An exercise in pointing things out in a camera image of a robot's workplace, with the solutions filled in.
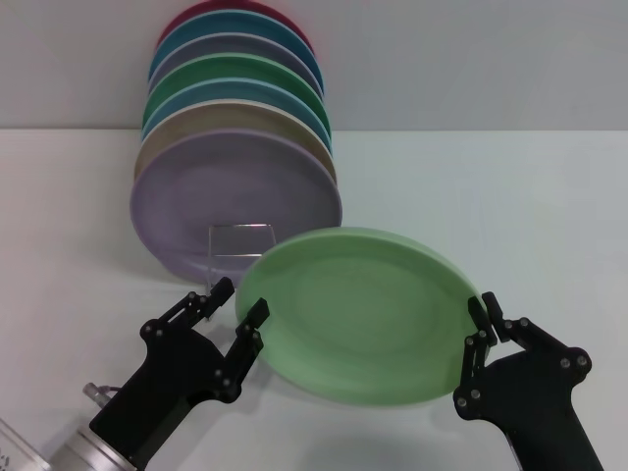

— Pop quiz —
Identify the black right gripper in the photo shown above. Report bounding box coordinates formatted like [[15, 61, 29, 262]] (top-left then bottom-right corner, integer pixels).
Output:
[[453, 291, 605, 471]]

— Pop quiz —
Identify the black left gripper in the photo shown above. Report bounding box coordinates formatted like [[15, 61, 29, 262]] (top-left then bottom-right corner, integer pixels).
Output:
[[87, 277, 270, 465]]

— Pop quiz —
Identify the light green plate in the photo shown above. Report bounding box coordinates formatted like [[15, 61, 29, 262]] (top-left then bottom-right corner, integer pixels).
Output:
[[235, 226, 488, 407]]

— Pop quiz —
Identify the lavender plate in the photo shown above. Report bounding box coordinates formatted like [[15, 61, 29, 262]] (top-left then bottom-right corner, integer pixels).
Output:
[[130, 128, 343, 287]]

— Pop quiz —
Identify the beige plate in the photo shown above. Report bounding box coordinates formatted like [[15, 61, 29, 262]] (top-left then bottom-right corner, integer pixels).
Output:
[[134, 100, 339, 187]]

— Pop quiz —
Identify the light blue plate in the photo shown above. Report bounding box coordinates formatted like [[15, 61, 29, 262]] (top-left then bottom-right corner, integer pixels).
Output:
[[141, 77, 334, 148]]

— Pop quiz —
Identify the dark green plate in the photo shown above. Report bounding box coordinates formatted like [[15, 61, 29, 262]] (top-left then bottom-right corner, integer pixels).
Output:
[[143, 53, 329, 124]]

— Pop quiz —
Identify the grey purple plate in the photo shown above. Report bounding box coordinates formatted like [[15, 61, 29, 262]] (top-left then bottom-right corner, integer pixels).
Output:
[[148, 32, 325, 99]]

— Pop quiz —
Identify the teal blue plate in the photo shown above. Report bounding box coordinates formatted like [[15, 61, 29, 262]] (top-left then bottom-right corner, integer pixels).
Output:
[[149, 9, 325, 94]]

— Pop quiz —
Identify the crimson plate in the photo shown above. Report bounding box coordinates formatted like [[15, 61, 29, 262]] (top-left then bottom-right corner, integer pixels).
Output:
[[155, 0, 315, 50]]

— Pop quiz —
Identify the metal wire plate rack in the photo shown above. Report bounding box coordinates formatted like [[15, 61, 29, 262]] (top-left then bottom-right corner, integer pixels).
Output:
[[203, 224, 277, 324]]

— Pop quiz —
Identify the left gripper cable with plug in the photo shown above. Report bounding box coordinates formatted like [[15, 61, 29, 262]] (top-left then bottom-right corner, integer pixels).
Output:
[[82, 382, 122, 409]]

